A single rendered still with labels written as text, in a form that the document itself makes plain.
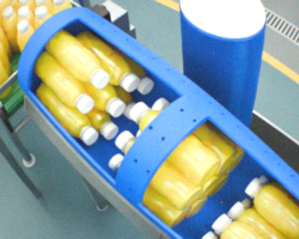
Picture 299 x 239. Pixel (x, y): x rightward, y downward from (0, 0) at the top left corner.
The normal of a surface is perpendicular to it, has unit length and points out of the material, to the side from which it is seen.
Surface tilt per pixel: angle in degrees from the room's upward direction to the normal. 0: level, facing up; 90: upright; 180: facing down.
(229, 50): 90
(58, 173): 0
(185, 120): 7
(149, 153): 29
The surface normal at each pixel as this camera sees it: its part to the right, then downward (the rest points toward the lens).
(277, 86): -0.07, -0.50
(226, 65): -0.12, 0.87
